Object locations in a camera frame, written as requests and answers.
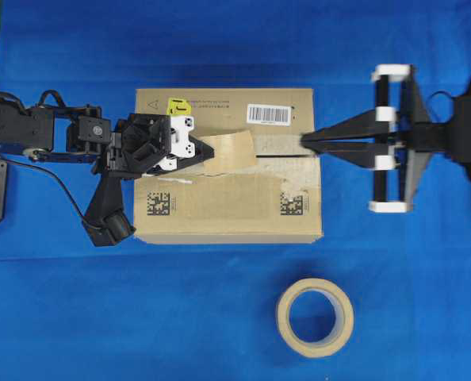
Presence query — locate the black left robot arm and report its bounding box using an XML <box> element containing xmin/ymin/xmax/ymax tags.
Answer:
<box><xmin>0</xmin><ymin>90</ymin><xmax>215</xmax><ymax>179</ymax></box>

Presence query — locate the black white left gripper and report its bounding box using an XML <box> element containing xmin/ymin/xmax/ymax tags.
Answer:
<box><xmin>92</xmin><ymin>114</ymin><xmax>215</xmax><ymax>179</ymax></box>

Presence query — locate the brown packing tape roll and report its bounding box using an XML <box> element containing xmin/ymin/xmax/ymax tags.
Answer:
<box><xmin>275</xmin><ymin>278</ymin><xmax>354</xmax><ymax>359</ymax></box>

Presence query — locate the brown tape strip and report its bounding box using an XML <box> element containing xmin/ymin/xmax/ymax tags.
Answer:
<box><xmin>200</xmin><ymin>130</ymin><xmax>258</xmax><ymax>175</ymax></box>

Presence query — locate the closed brown cardboard box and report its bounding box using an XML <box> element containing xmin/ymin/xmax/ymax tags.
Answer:
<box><xmin>133</xmin><ymin>88</ymin><xmax>323</xmax><ymax>244</ymax></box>

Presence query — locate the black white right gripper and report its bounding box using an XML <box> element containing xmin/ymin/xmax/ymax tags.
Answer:
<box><xmin>301</xmin><ymin>63</ymin><xmax>432</xmax><ymax>214</ymax></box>

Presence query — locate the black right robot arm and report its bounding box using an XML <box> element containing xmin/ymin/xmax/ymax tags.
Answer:
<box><xmin>301</xmin><ymin>63</ymin><xmax>471</xmax><ymax>214</ymax></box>

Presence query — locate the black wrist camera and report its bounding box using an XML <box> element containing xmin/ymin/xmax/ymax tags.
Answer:
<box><xmin>82</xmin><ymin>172</ymin><xmax>136</xmax><ymax>247</ymax></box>

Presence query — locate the black camera cable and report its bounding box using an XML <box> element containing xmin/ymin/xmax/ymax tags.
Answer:
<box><xmin>5</xmin><ymin>152</ymin><xmax>90</xmax><ymax>227</ymax></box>

